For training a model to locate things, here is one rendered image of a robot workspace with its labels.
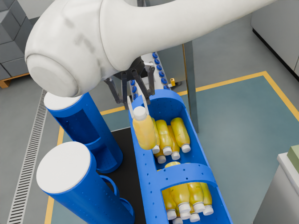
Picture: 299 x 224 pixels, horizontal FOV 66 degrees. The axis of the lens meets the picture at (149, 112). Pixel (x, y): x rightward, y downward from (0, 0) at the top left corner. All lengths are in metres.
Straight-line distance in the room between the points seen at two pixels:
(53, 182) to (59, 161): 0.11
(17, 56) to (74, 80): 3.56
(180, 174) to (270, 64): 2.53
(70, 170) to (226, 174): 1.40
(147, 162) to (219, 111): 1.78
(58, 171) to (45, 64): 0.97
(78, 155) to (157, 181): 0.53
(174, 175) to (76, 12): 0.62
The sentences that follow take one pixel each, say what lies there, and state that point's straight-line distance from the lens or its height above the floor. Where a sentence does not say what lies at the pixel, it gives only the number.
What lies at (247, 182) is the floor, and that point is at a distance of 2.16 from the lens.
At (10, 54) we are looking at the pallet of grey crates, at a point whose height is 0.50.
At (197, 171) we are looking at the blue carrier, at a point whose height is 1.21.
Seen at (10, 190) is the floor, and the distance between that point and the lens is 2.85.
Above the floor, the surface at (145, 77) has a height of 0.99.
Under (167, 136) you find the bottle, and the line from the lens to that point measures 1.07.
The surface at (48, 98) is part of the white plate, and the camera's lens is 1.64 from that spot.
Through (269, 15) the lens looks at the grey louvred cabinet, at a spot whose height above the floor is 0.43.
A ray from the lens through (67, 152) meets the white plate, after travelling 1.26.
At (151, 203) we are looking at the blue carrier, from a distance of 0.82.
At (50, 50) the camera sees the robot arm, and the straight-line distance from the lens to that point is 0.29.
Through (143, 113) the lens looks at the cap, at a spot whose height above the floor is 1.45.
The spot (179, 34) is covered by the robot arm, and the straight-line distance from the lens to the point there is 0.30.
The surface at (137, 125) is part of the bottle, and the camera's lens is 0.71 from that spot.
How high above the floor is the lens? 1.95
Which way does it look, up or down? 47 degrees down
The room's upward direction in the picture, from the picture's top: 17 degrees counter-clockwise
